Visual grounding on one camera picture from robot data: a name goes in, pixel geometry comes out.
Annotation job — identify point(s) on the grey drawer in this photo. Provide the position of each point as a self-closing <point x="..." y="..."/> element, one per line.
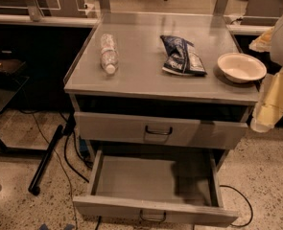
<point x="179" y="187"/>
<point x="159" y="131"/>

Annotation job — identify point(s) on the grey drawer cabinet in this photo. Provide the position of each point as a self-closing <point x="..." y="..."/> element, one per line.
<point x="140" y="87"/>

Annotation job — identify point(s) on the blue chip bag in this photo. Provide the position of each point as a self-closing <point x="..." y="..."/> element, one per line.
<point x="182" y="58"/>

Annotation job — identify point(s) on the white bowl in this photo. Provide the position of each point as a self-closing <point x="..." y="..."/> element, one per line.
<point x="241" y="68"/>

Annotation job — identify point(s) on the grey top drawer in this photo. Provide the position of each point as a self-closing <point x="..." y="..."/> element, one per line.
<point x="159" y="131"/>

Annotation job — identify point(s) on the clear plastic water bottle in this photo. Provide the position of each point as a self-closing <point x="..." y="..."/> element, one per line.
<point x="109" y="54"/>

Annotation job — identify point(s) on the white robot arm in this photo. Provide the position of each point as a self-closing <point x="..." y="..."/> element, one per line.
<point x="276" y="37"/>

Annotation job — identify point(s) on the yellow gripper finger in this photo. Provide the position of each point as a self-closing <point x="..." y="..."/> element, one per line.
<point x="269" y="109"/>

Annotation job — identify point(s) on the dark side shelf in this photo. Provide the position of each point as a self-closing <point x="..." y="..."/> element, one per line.
<point x="12" y="78"/>

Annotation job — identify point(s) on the black metal stand leg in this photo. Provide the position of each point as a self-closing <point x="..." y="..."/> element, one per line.
<point x="34" y="185"/>

